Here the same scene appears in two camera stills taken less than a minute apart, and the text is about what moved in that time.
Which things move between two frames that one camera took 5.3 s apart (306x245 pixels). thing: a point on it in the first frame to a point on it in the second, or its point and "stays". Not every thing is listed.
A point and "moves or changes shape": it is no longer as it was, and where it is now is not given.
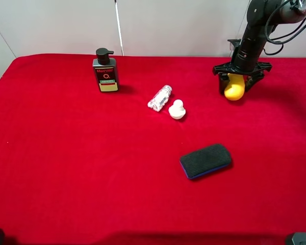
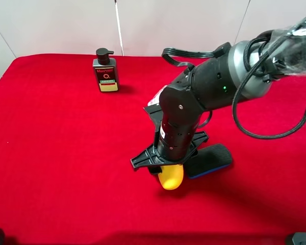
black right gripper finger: [224, 80] to [155, 170]
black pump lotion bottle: [106, 70] stays
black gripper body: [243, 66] to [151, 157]
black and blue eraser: [206, 160] stays
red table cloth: [71, 166] stays
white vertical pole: [119, 27] stays
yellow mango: [236, 92] moves or changes shape
